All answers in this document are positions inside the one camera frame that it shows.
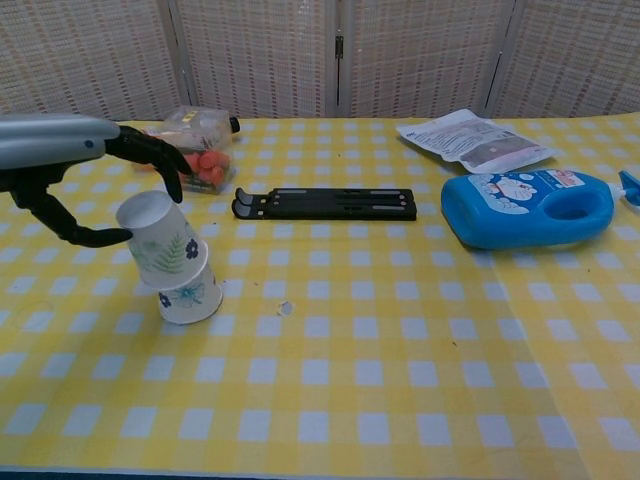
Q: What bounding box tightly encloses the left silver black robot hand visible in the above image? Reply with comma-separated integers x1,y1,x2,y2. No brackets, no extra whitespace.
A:
0,113,194,249

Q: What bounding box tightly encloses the white floral paper cup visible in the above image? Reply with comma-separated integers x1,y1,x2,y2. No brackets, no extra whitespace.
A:
115,189,209,290
157,259,224,326

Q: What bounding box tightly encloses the woven folding screen panel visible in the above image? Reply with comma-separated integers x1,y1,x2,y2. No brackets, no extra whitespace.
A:
0,0,195,121
487,0,640,120
335,0,504,119
169,0,339,119

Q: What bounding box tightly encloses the clear bag of orange snacks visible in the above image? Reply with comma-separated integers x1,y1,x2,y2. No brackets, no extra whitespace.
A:
130,127,237,195

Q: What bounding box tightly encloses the black folding stand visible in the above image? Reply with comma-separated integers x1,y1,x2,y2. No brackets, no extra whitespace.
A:
233,186,417,222

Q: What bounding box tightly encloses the yellow checked tablecloth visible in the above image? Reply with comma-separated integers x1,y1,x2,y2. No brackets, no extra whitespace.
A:
394,115,640,475
0,117,569,475

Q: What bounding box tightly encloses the white printed pouch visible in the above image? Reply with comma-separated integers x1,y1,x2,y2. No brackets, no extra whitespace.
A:
395,108,559,175

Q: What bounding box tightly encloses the blue pump detergent bottle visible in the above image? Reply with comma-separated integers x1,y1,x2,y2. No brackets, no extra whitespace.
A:
440,168,640,251

